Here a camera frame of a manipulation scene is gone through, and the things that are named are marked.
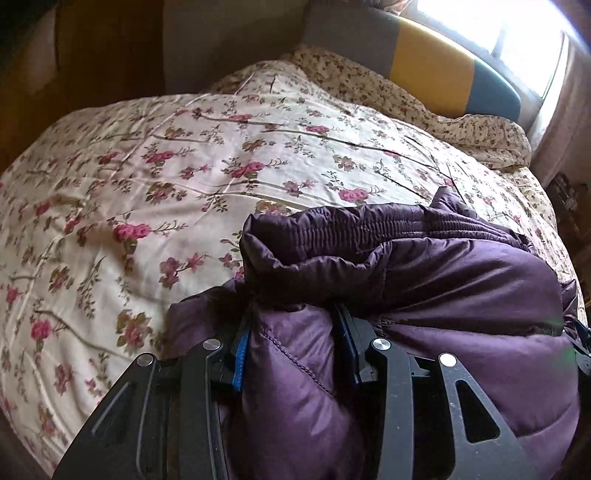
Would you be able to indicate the small-floral pillow bedding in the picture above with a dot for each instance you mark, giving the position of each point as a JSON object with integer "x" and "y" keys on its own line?
{"x": 495, "y": 141}

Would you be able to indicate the grey yellow teal headboard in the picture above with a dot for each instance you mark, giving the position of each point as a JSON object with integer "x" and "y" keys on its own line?
{"x": 447, "y": 78}

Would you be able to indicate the floral cream bed quilt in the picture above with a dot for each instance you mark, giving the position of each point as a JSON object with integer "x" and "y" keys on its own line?
{"x": 114, "y": 213}

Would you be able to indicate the wooden wardrobe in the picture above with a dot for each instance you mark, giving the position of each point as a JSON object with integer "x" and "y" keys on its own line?
{"x": 62, "y": 56}

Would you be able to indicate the cluttered wooden side table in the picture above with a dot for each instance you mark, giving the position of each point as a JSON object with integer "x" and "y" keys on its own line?
{"x": 571, "y": 203}

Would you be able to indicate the window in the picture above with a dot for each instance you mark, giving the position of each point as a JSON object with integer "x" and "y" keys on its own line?
{"x": 522, "y": 40}

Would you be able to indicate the purple quilted down jacket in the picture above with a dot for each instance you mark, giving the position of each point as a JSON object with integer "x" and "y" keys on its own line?
{"x": 431, "y": 279}

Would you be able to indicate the pink curtain right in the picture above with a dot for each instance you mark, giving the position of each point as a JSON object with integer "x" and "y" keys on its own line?
{"x": 564, "y": 143}

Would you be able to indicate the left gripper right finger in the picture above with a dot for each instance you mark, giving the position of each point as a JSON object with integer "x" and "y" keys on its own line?
{"x": 421, "y": 418}

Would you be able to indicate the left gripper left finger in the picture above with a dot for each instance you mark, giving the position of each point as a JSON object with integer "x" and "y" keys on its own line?
{"x": 162, "y": 418}

